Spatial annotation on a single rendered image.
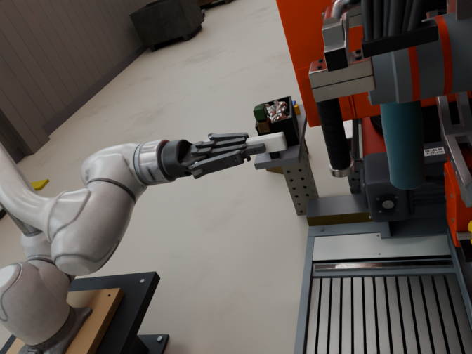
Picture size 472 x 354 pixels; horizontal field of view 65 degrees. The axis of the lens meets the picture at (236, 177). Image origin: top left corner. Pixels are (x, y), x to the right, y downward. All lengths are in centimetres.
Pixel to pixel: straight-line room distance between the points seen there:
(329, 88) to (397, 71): 17
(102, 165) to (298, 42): 72
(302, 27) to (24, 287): 109
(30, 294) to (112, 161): 57
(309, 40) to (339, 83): 64
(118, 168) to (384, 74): 52
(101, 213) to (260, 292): 95
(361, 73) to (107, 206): 48
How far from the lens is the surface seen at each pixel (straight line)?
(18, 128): 444
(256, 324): 145
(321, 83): 58
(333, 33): 57
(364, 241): 149
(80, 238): 68
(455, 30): 74
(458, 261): 130
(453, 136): 98
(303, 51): 123
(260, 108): 126
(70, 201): 72
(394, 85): 73
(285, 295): 149
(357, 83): 58
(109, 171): 76
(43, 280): 125
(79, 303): 143
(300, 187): 166
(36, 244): 131
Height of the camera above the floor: 115
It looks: 31 degrees down
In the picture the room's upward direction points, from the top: 23 degrees counter-clockwise
